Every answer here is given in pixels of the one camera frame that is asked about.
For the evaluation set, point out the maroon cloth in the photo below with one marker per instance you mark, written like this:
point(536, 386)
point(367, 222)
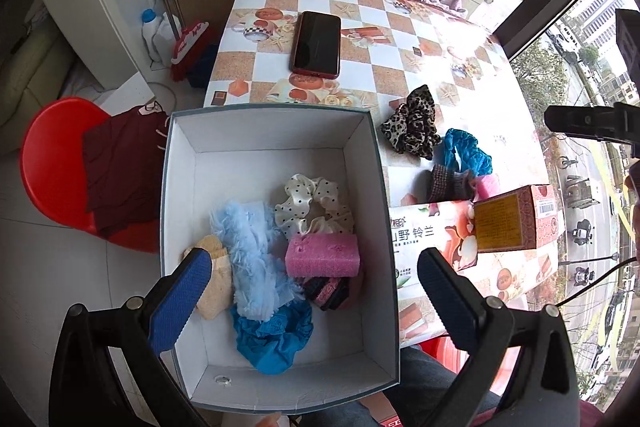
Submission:
point(125, 167)

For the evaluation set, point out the small pink soft piece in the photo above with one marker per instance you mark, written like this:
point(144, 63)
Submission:
point(486, 186)

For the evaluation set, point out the black phone with red case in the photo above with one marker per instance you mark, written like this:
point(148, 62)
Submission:
point(317, 44)

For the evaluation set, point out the checkered patterned tablecloth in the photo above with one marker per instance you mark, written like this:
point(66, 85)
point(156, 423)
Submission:
point(385, 52)

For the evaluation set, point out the floral tissue pack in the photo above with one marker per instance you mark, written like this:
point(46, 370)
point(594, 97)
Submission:
point(430, 247)

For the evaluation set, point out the person's legs in jeans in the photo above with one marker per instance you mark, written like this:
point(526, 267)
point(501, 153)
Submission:
point(430, 389)

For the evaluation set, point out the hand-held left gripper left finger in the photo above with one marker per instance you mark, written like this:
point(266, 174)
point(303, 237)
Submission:
point(182, 297)

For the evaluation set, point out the beige fluffy scrunchie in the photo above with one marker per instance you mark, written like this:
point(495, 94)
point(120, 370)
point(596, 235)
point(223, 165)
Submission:
point(217, 284)

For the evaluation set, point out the white bottle with blue cap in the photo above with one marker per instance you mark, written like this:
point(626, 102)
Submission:
point(149, 29)

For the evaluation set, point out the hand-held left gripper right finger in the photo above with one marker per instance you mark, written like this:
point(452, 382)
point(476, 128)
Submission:
point(450, 302)

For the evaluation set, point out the dark window frame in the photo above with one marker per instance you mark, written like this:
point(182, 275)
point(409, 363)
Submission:
point(550, 2)

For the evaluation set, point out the white storage box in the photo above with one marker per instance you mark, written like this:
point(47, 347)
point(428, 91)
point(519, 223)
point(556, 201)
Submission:
point(260, 147)

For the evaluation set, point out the red plastic chair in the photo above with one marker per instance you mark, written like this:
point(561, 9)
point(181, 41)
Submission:
point(50, 167)

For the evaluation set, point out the pink cloth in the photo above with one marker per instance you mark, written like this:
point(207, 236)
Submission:
point(447, 2)

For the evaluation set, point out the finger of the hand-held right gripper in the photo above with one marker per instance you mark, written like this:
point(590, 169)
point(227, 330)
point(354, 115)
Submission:
point(590, 122)
point(630, 42)

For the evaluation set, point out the dark plaid scrunchie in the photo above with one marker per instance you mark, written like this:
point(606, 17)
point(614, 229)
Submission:
point(447, 184)

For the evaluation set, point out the white polka dot scrunchie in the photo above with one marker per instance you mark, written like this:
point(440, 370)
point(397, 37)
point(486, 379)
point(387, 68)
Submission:
point(312, 202)

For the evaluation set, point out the white red plastic basin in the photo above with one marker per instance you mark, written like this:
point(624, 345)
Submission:
point(435, 349)

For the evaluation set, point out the cream sofa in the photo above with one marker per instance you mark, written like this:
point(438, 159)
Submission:
point(25, 72)

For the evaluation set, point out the blue dustpan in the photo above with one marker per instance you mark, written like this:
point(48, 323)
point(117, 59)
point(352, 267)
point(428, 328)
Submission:
point(202, 67)

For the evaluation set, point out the red patterned cardboard box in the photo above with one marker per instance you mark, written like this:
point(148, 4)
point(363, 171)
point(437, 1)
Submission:
point(520, 219)

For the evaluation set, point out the person's right hand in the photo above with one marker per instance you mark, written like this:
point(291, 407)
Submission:
point(635, 217)

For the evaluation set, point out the pink sponge block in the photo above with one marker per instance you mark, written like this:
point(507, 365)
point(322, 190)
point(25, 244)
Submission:
point(322, 255)

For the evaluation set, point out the leopard print scrunchie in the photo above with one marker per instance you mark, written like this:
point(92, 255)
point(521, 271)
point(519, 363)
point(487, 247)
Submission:
point(412, 127)

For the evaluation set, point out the red patterned carton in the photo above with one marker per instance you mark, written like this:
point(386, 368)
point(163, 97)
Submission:
point(387, 418)

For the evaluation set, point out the white plastic bottle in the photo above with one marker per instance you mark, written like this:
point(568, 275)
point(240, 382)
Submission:
point(166, 34)

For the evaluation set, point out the light blue fluffy scrunchie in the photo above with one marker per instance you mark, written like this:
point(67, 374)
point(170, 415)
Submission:
point(255, 257)

